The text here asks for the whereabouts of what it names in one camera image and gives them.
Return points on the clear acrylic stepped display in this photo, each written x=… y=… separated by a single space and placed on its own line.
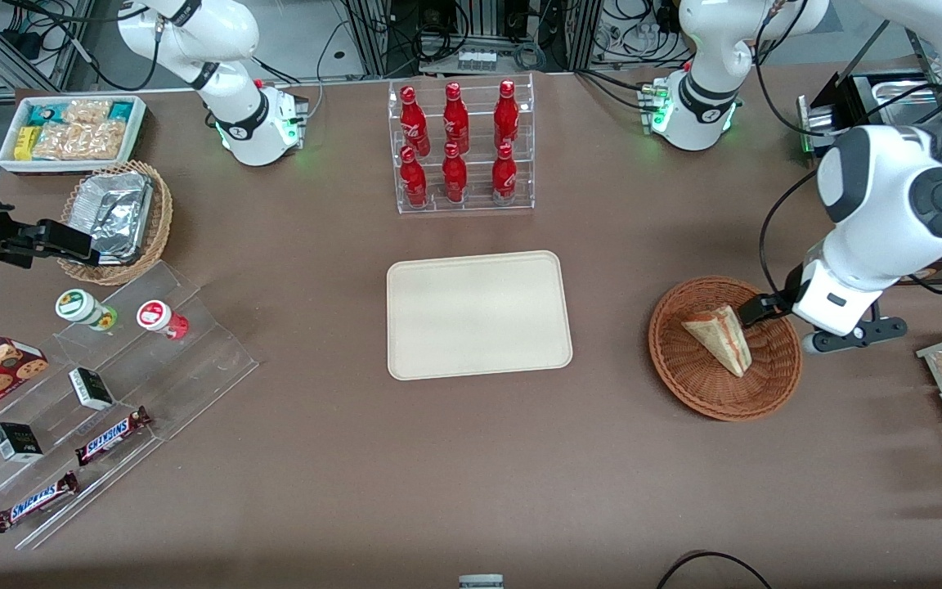
x=193 y=360

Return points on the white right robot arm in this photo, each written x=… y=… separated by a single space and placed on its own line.
x=217 y=49

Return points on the small grey white object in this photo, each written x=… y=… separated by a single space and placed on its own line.
x=481 y=582

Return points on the yellow snack packet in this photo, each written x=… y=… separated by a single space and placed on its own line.
x=24 y=143

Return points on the red lid cup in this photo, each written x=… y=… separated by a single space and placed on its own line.
x=156 y=316

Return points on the triangle sandwich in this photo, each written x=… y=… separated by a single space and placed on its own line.
x=720 y=335

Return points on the red cola bottle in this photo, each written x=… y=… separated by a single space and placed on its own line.
x=455 y=176
x=413 y=180
x=504 y=176
x=506 y=114
x=414 y=123
x=455 y=119

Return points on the snickers chocolate bar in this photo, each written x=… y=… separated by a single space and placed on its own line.
x=111 y=436
x=36 y=501

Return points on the green lid cup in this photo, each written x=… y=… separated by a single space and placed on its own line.
x=78 y=307

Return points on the black framed metal tray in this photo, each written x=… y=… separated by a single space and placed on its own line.
x=855 y=102

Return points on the white power strip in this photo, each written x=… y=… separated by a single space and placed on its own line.
x=476 y=60

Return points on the brown round wicker basket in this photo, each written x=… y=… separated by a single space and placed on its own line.
x=700 y=384

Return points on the white plastic snack bin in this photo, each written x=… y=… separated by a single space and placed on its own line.
x=9 y=164

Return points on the cream plastic tray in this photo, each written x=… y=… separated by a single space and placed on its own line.
x=479 y=315

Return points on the light tan wicker basket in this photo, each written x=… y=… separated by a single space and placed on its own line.
x=162 y=217

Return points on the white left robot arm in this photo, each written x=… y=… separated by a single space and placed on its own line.
x=888 y=188

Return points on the small black box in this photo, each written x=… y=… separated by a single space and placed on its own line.
x=17 y=442
x=91 y=388

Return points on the clear acrylic bottle rack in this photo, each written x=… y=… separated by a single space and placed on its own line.
x=463 y=200

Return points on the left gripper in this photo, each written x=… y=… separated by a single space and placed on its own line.
x=759 y=307

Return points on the clear bag of crackers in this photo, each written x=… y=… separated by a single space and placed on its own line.
x=78 y=141
x=87 y=111

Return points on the teal snack packet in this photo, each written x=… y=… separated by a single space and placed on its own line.
x=121 y=110
x=44 y=114

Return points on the silver foil packet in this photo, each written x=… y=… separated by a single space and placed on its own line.
x=123 y=241
x=107 y=196

